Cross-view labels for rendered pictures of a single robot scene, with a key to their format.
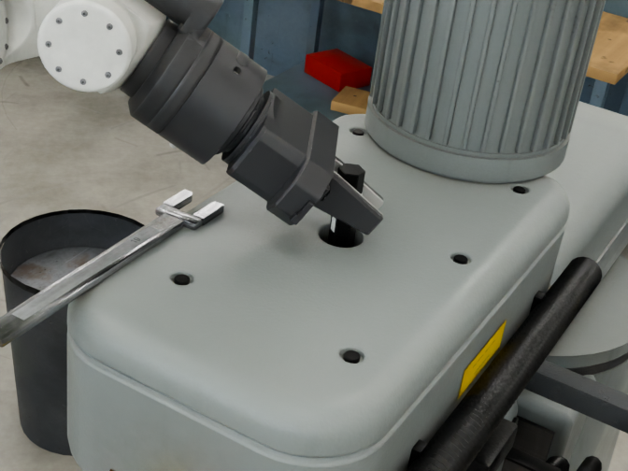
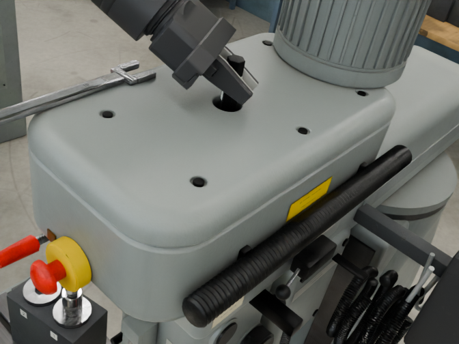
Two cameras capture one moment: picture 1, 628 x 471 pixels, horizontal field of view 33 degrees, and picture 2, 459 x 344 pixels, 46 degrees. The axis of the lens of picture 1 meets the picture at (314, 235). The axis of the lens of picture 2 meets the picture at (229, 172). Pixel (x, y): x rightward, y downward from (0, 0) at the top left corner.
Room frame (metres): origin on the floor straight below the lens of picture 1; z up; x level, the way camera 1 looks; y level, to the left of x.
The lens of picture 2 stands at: (0.18, -0.13, 2.23)
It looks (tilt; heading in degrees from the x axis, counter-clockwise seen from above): 38 degrees down; 8
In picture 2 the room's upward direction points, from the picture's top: 12 degrees clockwise
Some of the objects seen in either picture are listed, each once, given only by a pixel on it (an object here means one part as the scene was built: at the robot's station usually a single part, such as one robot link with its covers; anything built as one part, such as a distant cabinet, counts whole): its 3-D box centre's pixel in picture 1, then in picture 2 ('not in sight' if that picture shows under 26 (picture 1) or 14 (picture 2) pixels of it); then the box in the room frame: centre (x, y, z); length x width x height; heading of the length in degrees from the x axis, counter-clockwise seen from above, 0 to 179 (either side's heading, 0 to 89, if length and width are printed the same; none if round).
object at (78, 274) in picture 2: not in sight; (68, 264); (0.54, 0.08, 1.76); 0.06 x 0.02 x 0.06; 63
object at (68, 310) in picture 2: not in sight; (72, 302); (0.91, 0.29, 1.15); 0.05 x 0.05 x 0.06
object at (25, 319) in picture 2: not in sight; (58, 324); (0.93, 0.33, 1.02); 0.22 x 0.12 x 0.20; 74
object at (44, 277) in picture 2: not in sight; (49, 274); (0.52, 0.09, 1.76); 0.04 x 0.03 x 0.04; 63
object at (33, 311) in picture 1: (109, 261); (63, 95); (0.66, 0.15, 1.89); 0.24 x 0.04 x 0.01; 154
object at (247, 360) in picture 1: (337, 306); (225, 151); (0.76, -0.03, 1.81); 0.47 x 0.26 x 0.16; 153
